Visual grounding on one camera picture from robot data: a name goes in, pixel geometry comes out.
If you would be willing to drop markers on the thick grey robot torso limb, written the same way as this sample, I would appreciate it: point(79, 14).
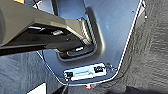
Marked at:
point(26, 23)

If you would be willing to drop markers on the small red base button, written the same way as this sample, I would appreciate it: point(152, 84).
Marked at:
point(88, 87)

